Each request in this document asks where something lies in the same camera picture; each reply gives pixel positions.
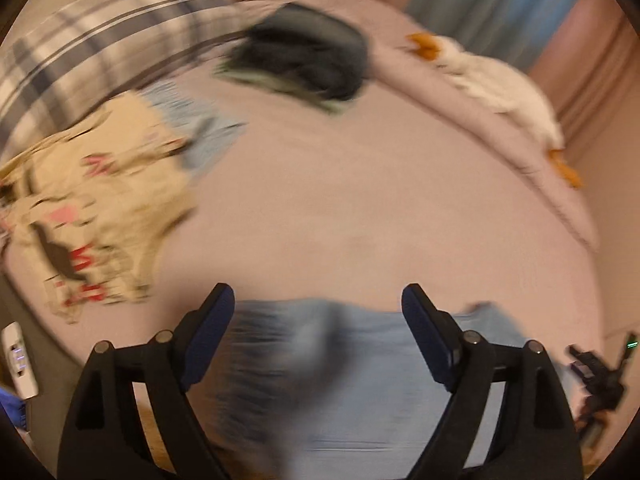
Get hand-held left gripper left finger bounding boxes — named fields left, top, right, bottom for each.
left=56, top=282, right=236, bottom=480

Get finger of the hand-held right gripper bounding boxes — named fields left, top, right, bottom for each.
left=567, top=344, right=603, bottom=382

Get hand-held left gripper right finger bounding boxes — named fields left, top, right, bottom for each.
left=401, top=283, right=584, bottom=480

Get light blue denim pants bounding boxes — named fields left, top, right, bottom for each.
left=210, top=297, right=576, bottom=480

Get dark folded pants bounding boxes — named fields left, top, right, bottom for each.
left=227, top=2, right=373, bottom=106

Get bed with pink sheet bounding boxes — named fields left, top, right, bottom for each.
left=5, top=57, right=608, bottom=411

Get cream printed cloth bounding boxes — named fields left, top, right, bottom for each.
left=0, top=92, right=201, bottom=323

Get white electronic device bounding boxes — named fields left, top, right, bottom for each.
left=0, top=322, right=40, bottom=401

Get pale blue folded cloth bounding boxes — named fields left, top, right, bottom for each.
left=145, top=80, right=248, bottom=181

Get lilac comforter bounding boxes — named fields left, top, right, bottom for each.
left=192, top=0, right=601, bottom=256

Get white goose plush toy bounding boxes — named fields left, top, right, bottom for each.
left=405, top=32, right=586, bottom=191

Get plaid pillow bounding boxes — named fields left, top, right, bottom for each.
left=0, top=0, right=251, bottom=148

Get blue curtain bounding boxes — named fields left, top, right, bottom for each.
left=405, top=0, right=593, bottom=68

